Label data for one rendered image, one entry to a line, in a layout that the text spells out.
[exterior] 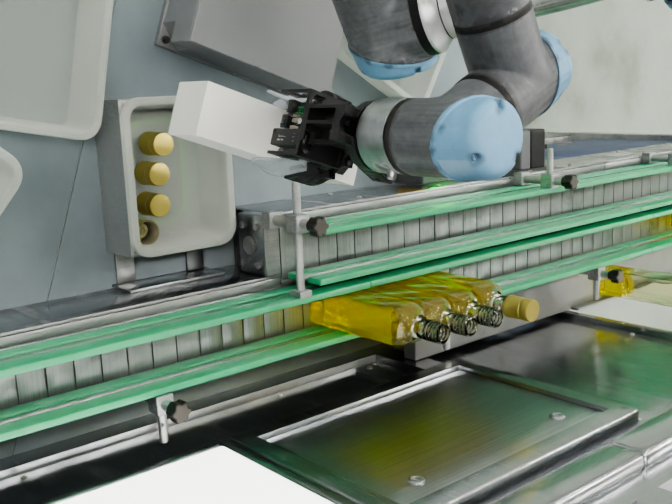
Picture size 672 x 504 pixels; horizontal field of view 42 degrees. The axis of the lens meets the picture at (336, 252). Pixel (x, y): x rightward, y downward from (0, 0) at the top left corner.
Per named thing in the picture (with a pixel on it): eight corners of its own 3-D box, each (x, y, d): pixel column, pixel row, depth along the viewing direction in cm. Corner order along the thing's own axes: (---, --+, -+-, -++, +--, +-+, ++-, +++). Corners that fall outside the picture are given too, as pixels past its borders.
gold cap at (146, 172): (132, 162, 128) (147, 163, 125) (154, 159, 130) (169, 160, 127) (135, 186, 129) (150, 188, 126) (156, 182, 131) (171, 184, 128)
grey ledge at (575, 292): (379, 350, 164) (423, 363, 156) (377, 304, 162) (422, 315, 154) (649, 266, 224) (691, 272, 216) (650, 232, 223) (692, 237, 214)
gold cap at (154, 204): (134, 192, 129) (148, 194, 126) (155, 190, 131) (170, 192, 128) (135, 216, 130) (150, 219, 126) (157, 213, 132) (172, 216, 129)
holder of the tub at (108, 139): (109, 287, 130) (134, 295, 125) (92, 100, 125) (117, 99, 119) (207, 268, 141) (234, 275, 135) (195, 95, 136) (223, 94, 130)
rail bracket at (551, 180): (509, 186, 169) (568, 190, 159) (509, 147, 167) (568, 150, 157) (522, 183, 171) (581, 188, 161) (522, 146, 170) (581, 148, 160)
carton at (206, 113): (179, 82, 100) (208, 80, 96) (333, 137, 116) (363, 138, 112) (167, 133, 100) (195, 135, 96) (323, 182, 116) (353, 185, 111)
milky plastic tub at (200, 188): (106, 253, 129) (134, 260, 122) (92, 98, 125) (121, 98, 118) (207, 236, 140) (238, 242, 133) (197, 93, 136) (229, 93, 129)
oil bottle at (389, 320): (309, 323, 140) (405, 351, 124) (308, 289, 139) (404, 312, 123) (336, 316, 143) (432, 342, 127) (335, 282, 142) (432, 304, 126)
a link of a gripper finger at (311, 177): (283, 150, 101) (334, 131, 95) (294, 154, 103) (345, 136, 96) (281, 189, 100) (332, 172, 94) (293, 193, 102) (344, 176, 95)
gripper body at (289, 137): (278, 86, 94) (352, 83, 85) (336, 109, 100) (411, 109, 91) (262, 155, 94) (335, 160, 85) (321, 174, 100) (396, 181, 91)
